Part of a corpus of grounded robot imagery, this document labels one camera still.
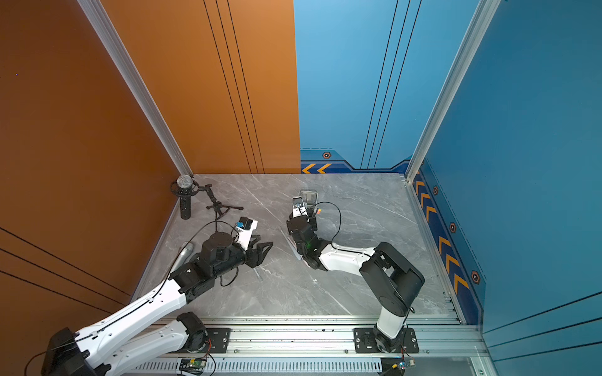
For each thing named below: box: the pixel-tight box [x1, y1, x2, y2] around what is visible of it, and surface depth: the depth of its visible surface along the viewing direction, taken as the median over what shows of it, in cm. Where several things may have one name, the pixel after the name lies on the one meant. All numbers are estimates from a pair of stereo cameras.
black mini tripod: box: [198, 184, 244, 233], surface depth 101 cm
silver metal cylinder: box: [170, 241, 194, 274], surface depth 93 cm
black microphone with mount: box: [170, 174, 208, 221], surface depth 88 cm
